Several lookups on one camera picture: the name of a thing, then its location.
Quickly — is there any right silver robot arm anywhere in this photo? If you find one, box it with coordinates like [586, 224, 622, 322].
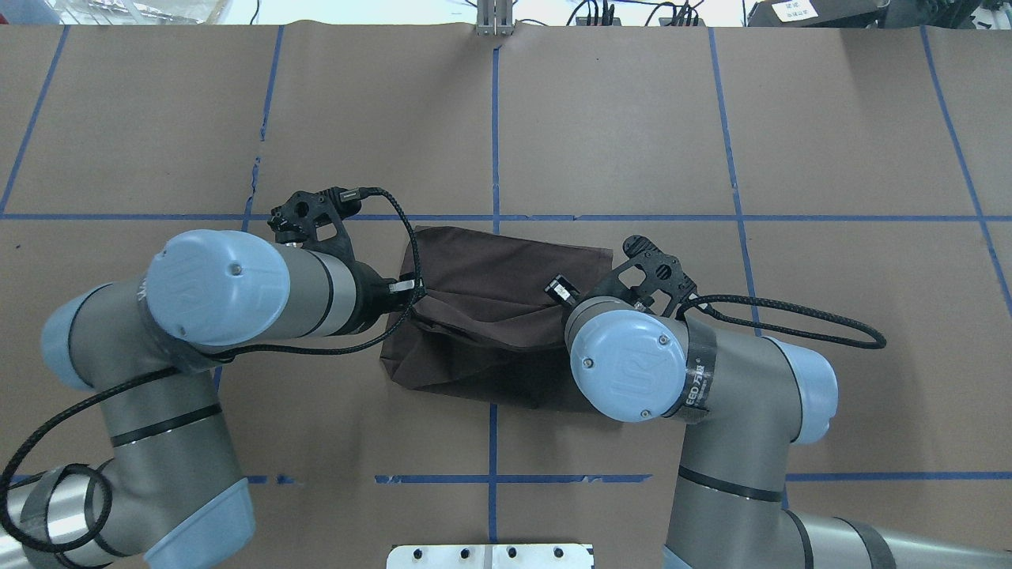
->
[545, 235, 1011, 568]

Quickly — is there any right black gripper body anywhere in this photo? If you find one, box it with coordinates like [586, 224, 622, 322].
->
[546, 235, 697, 317]

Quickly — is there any dark brown t-shirt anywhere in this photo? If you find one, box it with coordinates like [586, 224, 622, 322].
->
[380, 226, 614, 414]

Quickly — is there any aluminium frame post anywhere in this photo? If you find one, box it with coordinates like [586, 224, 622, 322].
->
[469, 0, 515, 37]

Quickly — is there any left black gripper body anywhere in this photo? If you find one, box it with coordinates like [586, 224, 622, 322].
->
[269, 188, 395, 333]

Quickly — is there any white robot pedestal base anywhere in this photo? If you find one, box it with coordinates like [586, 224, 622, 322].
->
[386, 543, 596, 568]

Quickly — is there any right gripper braided cable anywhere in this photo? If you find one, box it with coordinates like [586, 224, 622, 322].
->
[676, 294, 888, 350]

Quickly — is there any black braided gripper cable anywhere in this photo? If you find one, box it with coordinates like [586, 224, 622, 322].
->
[0, 187, 428, 554]

